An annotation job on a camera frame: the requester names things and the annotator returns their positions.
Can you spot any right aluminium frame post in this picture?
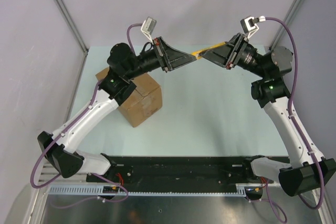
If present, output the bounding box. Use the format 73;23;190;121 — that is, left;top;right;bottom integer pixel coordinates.
268;0;305;49

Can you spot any aluminium frame post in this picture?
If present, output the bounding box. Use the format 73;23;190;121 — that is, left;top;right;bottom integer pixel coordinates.
38;0;89;54
268;0;305;49

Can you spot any brown cardboard express box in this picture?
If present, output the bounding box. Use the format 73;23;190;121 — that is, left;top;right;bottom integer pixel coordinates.
86;74;162;127

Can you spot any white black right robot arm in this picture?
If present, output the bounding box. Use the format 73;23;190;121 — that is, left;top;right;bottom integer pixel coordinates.
198;33;335;196

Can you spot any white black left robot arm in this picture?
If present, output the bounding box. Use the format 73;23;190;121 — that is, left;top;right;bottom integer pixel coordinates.
37;37;196;182

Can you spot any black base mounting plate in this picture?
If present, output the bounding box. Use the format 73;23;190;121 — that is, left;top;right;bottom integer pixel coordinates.
85;155;291;187

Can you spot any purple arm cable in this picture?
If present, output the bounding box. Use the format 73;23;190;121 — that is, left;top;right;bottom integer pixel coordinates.
258;15;326;223
30;23;144;206

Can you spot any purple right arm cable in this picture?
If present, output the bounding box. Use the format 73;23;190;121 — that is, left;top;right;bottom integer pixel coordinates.
258;15;326;223

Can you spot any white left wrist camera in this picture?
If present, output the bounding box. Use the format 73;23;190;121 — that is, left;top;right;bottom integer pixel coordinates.
141;17;157;41

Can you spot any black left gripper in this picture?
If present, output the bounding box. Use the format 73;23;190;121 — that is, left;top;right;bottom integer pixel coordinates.
125;37;196;80

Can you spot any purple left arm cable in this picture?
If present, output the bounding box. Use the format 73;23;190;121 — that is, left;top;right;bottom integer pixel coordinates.
30;23;144;206

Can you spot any grey slotted cable duct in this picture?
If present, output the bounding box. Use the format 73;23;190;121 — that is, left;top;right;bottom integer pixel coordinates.
49;185;246;197

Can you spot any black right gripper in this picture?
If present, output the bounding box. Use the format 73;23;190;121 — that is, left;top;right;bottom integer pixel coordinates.
199;33;268;79

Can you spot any yellow utility knife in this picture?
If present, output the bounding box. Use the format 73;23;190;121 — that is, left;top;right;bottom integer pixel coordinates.
191;42;226;60

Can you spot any left aluminium frame post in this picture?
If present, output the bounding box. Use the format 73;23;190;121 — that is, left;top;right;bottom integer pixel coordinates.
38;0;89;54

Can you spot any aluminium frame rail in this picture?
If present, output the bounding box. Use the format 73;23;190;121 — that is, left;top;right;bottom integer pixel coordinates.
38;162;89;187

